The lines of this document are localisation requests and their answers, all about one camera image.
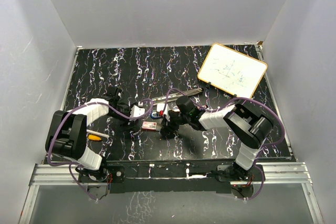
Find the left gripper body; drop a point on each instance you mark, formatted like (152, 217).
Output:
(126, 112)

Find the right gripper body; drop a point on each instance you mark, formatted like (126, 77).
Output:
(173, 120)

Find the red staple box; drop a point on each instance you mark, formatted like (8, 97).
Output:
(152, 126)

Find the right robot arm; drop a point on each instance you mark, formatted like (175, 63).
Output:
(250, 127)

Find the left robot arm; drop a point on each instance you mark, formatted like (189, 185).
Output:
(67, 136)

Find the white marker pen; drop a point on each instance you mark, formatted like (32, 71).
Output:
(97, 133)

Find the orange marker cap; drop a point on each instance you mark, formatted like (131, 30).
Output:
(94, 138)

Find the yellow framed whiteboard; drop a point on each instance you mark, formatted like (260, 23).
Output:
(232, 71)

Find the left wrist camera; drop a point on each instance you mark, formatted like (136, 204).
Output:
(137, 110)

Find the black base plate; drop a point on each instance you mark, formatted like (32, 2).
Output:
(166, 176)

